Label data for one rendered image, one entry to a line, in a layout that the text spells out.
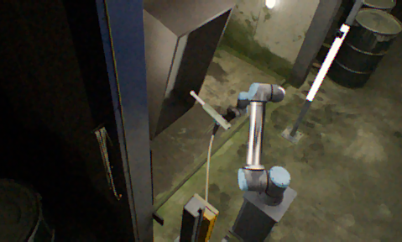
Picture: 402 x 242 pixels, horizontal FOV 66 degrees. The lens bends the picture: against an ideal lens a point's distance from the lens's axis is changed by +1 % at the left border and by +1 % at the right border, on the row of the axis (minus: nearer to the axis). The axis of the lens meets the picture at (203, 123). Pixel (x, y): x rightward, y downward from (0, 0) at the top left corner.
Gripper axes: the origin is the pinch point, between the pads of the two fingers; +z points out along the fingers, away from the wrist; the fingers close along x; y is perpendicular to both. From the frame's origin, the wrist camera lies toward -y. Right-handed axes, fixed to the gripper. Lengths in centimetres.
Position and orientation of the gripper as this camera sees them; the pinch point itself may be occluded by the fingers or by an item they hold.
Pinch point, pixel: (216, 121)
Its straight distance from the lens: 254.3
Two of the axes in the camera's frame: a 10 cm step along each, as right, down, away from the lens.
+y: -2.6, 6.8, 6.9
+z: -7.1, 3.5, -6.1
